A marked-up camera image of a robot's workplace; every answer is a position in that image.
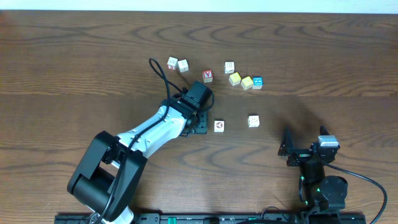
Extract yellow block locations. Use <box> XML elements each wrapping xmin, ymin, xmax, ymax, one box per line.
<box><xmin>241</xmin><ymin>77</ymin><xmax>254</xmax><ymax>90</ymax></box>
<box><xmin>229</xmin><ymin>72</ymin><xmax>241</xmax><ymax>86</ymax></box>

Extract white block orange print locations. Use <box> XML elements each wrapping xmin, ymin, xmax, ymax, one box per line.
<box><xmin>248</xmin><ymin>115</ymin><xmax>260</xmax><ymax>128</ymax></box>

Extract plain white letter block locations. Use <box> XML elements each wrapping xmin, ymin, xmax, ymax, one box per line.
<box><xmin>178</xmin><ymin>59</ymin><xmax>189</xmax><ymax>73</ymax></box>

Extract yellow block right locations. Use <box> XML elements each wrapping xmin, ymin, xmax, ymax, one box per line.
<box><xmin>241</xmin><ymin>77</ymin><xmax>254</xmax><ymax>90</ymax></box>

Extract red V letter block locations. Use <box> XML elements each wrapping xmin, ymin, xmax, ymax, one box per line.
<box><xmin>202</xmin><ymin>70</ymin><xmax>213</xmax><ymax>83</ymax></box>

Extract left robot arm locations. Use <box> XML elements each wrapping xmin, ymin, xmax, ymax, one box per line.
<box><xmin>67</xmin><ymin>95</ymin><xmax>214</xmax><ymax>223</ymax></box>

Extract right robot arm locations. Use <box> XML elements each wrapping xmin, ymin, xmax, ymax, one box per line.
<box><xmin>278</xmin><ymin>126</ymin><xmax>348</xmax><ymax>212</ymax></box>

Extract white block red globe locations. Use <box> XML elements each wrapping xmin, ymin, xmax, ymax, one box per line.
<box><xmin>214</xmin><ymin>120</ymin><xmax>224</xmax><ymax>133</ymax></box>

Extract white block red side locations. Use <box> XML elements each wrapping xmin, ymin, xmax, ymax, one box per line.
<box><xmin>167</xmin><ymin>57</ymin><xmax>178</xmax><ymax>70</ymax></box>

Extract yellow block left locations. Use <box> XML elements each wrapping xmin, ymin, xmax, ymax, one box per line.
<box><xmin>229</xmin><ymin>72</ymin><xmax>241</xmax><ymax>86</ymax></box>

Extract white block black print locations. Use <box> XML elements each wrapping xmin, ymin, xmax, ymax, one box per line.
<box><xmin>224</xmin><ymin>62</ymin><xmax>235</xmax><ymax>74</ymax></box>

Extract blue picture block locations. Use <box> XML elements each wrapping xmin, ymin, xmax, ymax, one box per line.
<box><xmin>252</xmin><ymin>77</ymin><xmax>264</xmax><ymax>90</ymax></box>

